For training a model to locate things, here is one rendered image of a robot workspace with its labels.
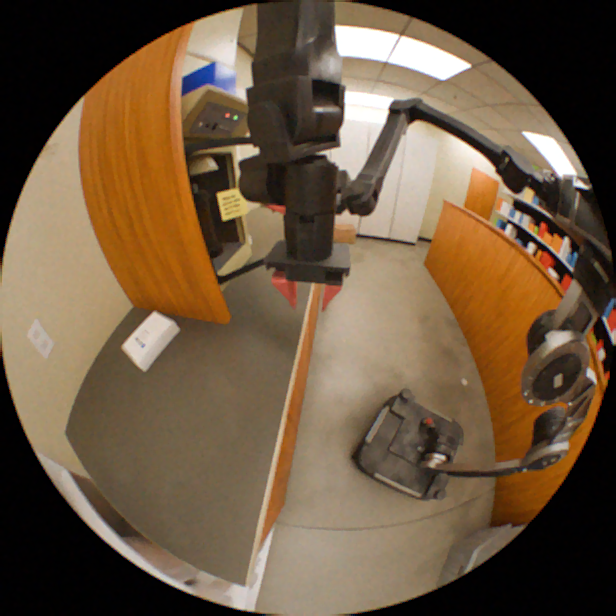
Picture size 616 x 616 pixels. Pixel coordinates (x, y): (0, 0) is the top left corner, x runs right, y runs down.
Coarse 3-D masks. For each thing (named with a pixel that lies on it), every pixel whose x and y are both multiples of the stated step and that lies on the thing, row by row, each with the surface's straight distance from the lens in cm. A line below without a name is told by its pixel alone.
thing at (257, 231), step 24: (192, 144) 50; (216, 144) 52; (240, 144) 54; (192, 168) 50; (216, 168) 51; (192, 192) 49; (216, 192) 51; (216, 216) 51; (240, 216) 54; (264, 216) 57; (216, 240) 52; (240, 240) 55; (264, 240) 59; (216, 264) 55; (240, 264) 58; (264, 264) 62
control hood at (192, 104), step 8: (200, 88) 48; (208, 88) 47; (216, 88) 49; (184, 96) 50; (192, 96) 49; (200, 96) 47; (208, 96) 48; (216, 96) 50; (224, 96) 52; (232, 96) 55; (184, 104) 49; (192, 104) 48; (200, 104) 48; (224, 104) 54; (232, 104) 57; (240, 104) 59; (184, 112) 49; (192, 112) 48; (200, 112) 50; (184, 120) 48; (192, 120) 50; (184, 128) 49; (240, 128) 68; (184, 136) 51; (192, 136) 53; (200, 136) 56; (208, 136) 58; (216, 136) 61; (224, 136) 64; (232, 136) 68; (240, 136) 72
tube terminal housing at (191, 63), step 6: (186, 54) 67; (186, 60) 66; (192, 60) 68; (198, 60) 70; (186, 66) 65; (192, 66) 67; (198, 66) 69; (186, 72) 64; (228, 282) 67; (222, 288) 64
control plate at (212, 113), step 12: (204, 108) 50; (216, 108) 53; (228, 108) 56; (204, 120) 52; (216, 120) 56; (228, 120) 60; (240, 120) 65; (192, 132) 52; (204, 132) 55; (216, 132) 59; (228, 132) 64
